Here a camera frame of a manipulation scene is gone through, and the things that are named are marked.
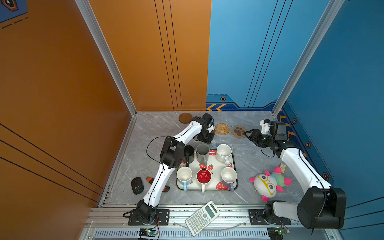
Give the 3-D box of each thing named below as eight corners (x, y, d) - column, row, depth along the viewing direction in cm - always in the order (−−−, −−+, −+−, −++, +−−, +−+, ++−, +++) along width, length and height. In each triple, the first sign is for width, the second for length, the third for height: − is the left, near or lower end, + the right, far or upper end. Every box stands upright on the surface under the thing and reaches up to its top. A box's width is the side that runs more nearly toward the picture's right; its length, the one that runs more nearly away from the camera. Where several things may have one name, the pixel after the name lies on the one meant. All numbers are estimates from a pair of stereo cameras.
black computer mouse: (135, 195, 82) (133, 194, 80) (132, 182, 87) (130, 180, 85) (145, 191, 84) (143, 189, 82) (141, 177, 89) (139, 175, 87)
